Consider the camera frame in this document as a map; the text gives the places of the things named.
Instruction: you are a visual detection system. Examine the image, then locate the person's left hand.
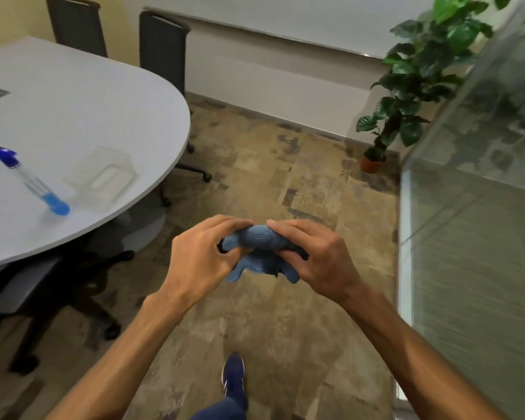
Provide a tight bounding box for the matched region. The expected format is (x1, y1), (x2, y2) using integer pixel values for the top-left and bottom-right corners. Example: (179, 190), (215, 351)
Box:
(160, 214), (255, 309)

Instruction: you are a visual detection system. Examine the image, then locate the person's right hand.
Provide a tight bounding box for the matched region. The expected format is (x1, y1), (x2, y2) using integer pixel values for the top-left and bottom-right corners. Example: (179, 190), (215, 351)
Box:
(266, 219), (362, 305)

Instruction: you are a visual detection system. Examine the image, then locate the blue microfibre cloth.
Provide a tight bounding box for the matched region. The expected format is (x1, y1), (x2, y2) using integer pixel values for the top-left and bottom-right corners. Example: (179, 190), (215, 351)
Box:
(218, 225), (310, 285)

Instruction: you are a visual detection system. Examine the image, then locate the person's left forearm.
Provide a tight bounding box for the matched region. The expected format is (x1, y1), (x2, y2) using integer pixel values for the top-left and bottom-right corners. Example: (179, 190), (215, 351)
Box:
(46, 289), (202, 420)

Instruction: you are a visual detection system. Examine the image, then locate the person's right forearm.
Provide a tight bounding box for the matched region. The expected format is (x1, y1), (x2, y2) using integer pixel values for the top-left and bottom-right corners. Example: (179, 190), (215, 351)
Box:
(339, 281), (511, 420)

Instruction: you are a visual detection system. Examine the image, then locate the grey table base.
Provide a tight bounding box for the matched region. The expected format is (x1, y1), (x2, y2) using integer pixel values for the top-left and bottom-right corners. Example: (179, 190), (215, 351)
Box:
(86, 193), (167, 255)

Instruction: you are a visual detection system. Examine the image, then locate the person's blue sneaker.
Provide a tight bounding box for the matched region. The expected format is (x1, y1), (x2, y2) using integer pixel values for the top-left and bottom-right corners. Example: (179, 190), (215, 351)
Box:
(221, 352), (249, 412)

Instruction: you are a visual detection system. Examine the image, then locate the terracotta plant pot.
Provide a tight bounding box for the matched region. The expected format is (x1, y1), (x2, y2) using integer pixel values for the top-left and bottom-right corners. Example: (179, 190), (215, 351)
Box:
(360, 146), (388, 175)

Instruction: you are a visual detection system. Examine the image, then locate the clear acrylic holder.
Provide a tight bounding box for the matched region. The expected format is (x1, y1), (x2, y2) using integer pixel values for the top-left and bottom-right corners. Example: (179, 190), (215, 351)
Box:
(62, 147), (139, 204)

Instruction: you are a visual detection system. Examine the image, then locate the person's blue trouser leg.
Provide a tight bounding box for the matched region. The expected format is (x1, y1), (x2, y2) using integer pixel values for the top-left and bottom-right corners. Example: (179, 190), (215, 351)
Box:
(190, 397), (248, 420)

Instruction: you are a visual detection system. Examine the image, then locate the frosted glass partition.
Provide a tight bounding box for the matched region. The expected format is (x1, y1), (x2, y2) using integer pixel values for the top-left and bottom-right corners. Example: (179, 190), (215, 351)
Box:
(397, 0), (525, 420)

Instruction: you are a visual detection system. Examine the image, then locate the black grey swivel chair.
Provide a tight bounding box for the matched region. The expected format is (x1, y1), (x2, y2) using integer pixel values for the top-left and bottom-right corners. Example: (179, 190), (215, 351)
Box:
(0, 250), (135, 376)

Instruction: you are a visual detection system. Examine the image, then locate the clear spray bottle blue trigger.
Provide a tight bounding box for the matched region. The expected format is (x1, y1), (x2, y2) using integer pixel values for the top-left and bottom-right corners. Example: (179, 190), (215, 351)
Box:
(0, 145), (71, 216)

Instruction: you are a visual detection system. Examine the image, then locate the black mesh office chair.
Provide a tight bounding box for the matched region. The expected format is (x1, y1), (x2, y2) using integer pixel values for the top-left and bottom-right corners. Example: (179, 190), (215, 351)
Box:
(139, 10), (213, 207)
(46, 0), (109, 58)

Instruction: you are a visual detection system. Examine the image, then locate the green leafy plant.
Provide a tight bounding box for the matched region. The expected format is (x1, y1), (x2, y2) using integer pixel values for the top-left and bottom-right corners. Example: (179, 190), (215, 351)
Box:
(356, 0), (513, 154)

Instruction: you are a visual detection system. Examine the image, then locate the white wall board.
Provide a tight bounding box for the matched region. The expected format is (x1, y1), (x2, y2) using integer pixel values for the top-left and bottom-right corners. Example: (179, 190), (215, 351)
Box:
(142, 0), (440, 60)

